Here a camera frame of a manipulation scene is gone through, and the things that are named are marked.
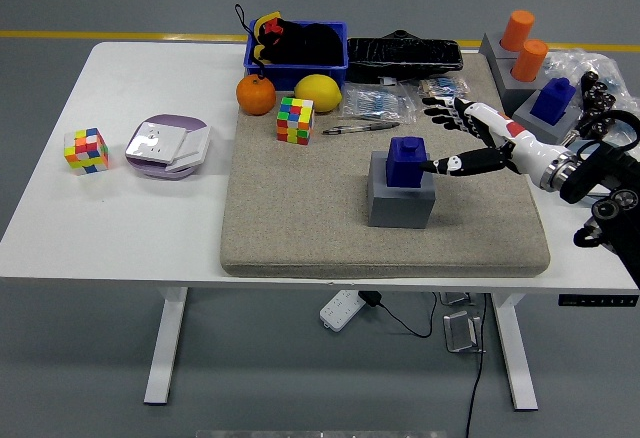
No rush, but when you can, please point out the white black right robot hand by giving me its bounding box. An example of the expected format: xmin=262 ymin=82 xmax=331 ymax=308
xmin=418 ymin=96 xmax=566 ymax=187

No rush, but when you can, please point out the blue seal stamp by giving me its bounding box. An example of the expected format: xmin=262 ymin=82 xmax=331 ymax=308
xmin=529 ymin=77 xmax=577 ymax=127
xmin=384 ymin=136 xmax=430 ymax=190

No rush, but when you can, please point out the grey square seal holder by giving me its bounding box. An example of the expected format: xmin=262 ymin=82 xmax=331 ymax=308
xmin=367 ymin=151 xmax=436 ymax=229
xmin=510 ymin=88 xmax=576 ymax=152

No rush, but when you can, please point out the grey cylinder stamp holder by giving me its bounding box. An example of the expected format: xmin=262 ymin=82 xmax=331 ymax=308
xmin=478 ymin=32 xmax=521 ymax=62
xmin=492 ymin=55 xmax=551 ymax=120

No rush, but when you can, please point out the orange cylinder stamp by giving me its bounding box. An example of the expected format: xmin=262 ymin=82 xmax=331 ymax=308
xmin=499 ymin=9 xmax=535 ymax=53
xmin=509 ymin=38 xmax=549 ymax=83

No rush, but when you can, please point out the crumpled clear plastic bag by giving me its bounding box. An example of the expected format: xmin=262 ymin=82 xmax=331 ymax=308
xmin=542 ymin=47 xmax=640 ymax=137

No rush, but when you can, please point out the clear bag of brown resistors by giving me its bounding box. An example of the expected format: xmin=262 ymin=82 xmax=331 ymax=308
xmin=414 ymin=77 xmax=471 ymax=109

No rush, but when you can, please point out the black tray wrapped in plastic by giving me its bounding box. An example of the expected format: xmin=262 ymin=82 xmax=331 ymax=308
xmin=344 ymin=28 xmax=464 ymax=84

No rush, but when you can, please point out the clear bag of blue resistors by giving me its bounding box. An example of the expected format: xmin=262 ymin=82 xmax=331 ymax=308
xmin=342 ymin=82 xmax=419 ymax=125

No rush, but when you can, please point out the black table control panel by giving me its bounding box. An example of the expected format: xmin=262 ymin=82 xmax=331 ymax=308
xmin=558 ymin=294 xmax=640 ymax=308

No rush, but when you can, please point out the clear ballpoint pen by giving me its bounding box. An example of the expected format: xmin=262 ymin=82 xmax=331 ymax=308
xmin=321 ymin=121 xmax=401 ymax=136

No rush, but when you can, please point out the white table leg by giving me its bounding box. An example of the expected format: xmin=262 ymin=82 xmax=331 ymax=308
xmin=143 ymin=286 xmax=190 ymax=406
xmin=489 ymin=291 xmax=540 ymax=413

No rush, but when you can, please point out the yellow lemon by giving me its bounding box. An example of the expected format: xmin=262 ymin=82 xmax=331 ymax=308
xmin=293 ymin=73 xmax=344 ymax=113

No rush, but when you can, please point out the large colourful puzzle cube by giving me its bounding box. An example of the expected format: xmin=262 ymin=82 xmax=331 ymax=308
xmin=276 ymin=96 xmax=315 ymax=146

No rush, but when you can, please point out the grey-brown fabric mat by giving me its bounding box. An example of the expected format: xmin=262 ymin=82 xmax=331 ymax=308
xmin=219 ymin=52 xmax=551 ymax=279

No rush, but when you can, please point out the blue plastic bin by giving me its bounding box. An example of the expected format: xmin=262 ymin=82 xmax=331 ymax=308
xmin=242 ymin=19 xmax=350 ymax=92

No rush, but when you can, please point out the white power strip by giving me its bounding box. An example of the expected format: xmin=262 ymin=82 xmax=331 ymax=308
xmin=319 ymin=289 xmax=365 ymax=333

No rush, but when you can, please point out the orange fruit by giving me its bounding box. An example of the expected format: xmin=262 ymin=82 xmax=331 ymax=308
xmin=235 ymin=73 xmax=277 ymax=117

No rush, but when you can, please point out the purple plate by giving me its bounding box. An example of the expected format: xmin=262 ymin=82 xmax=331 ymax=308
xmin=124 ymin=114 xmax=211 ymax=181

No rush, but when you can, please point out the small colourful puzzle cube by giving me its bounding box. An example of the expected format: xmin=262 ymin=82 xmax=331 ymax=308
xmin=63 ymin=127 xmax=110 ymax=177

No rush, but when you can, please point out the small metal bracket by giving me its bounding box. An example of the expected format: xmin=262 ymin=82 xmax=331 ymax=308
xmin=439 ymin=291 xmax=476 ymax=307

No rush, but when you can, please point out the large metal bracket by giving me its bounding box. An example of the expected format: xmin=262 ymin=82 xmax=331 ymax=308
xmin=443 ymin=310 xmax=487 ymax=355

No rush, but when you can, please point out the black plug with cable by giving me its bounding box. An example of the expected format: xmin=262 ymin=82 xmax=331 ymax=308
xmin=359 ymin=290 xmax=439 ymax=338

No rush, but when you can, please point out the black floor cable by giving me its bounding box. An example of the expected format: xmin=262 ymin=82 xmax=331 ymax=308
xmin=464 ymin=292 xmax=489 ymax=438

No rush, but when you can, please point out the white wall switch panel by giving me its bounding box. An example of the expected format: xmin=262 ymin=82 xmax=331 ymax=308
xmin=164 ymin=126 xmax=212 ymax=174

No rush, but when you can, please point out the white wall socket panel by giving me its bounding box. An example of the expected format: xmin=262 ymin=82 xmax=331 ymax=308
xmin=125 ymin=121 xmax=187 ymax=165

